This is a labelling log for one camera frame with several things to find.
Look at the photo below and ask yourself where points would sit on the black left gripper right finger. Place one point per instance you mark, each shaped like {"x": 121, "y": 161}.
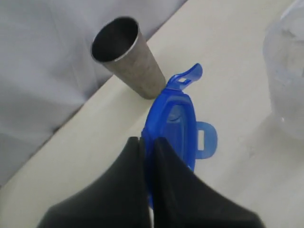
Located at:
{"x": 182, "y": 200}

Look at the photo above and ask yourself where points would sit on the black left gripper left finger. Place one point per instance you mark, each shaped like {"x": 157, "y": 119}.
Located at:
{"x": 117, "y": 199}

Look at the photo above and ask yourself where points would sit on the blue plastic lid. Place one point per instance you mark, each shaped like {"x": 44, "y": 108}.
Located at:
{"x": 172, "y": 116}

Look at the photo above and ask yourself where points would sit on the stainless steel cup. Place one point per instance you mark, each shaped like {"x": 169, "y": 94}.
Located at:
{"x": 122, "y": 49}

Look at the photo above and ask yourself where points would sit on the clear plastic tall container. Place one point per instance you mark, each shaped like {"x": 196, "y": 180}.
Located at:
{"x": 283, "y": 52}

